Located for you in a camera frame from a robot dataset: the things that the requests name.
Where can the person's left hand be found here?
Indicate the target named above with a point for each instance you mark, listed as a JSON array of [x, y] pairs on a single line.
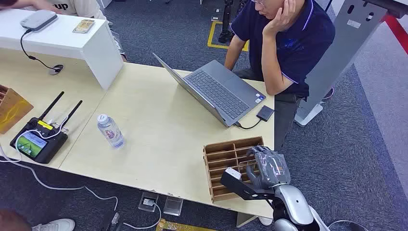
[[280, 20]]

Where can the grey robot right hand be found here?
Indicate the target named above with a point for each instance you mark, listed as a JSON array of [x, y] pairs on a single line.
[[271, 170]]

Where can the person seated at laptop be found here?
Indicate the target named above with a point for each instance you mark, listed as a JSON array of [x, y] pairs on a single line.
[[296, 47]]

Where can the wooden slotted card holder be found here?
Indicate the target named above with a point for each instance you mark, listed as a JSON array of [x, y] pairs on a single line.
[[223, 153]]

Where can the person behind white shelf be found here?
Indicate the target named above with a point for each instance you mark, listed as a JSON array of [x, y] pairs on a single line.
[[79, 6]]

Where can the person with white shoe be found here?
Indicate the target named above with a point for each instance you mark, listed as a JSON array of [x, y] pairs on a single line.
[[11, 221]]

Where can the white shoe under desk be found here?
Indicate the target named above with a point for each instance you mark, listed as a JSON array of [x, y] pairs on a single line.
[[265, 221]]

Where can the black robot legs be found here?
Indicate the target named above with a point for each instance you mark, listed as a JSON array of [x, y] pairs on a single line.
[[227, 19]]

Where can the desk leg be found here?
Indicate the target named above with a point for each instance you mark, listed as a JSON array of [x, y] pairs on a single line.
[[244, 219]]

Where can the black external drive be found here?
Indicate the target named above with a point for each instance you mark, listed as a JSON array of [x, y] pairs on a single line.
[[265, 113]]

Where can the grey metal stand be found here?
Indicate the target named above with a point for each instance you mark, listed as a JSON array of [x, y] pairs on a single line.
[[344, 47]]

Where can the grey open laptop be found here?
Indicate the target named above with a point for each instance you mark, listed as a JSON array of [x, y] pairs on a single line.
[[223, 92]]

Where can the empty floor socket box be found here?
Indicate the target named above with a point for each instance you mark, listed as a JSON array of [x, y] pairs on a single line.
[[173, 206]]

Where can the gold floor plate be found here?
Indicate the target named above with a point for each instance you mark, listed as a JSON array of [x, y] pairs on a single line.
[[178, 227]]

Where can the red bar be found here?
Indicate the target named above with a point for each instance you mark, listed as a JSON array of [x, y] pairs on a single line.
[[396, 32]]

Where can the floor socket box with plug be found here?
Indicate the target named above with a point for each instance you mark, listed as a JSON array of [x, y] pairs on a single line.
[[148, 201]]

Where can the clear plastic water bottle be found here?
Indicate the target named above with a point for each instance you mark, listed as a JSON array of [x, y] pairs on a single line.
[[111, 132]]

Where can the gold patterned phone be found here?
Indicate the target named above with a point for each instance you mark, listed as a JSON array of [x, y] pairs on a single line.
[[83, 26]]

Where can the white desk shelf riser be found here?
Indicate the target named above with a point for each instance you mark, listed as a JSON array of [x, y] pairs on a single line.
[[63, 41]]

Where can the white sneaker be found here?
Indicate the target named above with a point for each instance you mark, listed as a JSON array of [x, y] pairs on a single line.
[[55, 225]]

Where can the black controller with antennas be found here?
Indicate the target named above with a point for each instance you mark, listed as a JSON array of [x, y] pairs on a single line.
[[41, 146]]

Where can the grey flat device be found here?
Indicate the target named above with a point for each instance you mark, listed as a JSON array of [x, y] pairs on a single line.
[[38, 19]]

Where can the wooden box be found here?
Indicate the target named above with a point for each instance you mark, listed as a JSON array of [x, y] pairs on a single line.
[[12, 110]]

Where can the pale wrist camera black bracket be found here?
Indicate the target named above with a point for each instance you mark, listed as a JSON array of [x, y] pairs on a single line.
[[237, 186]]

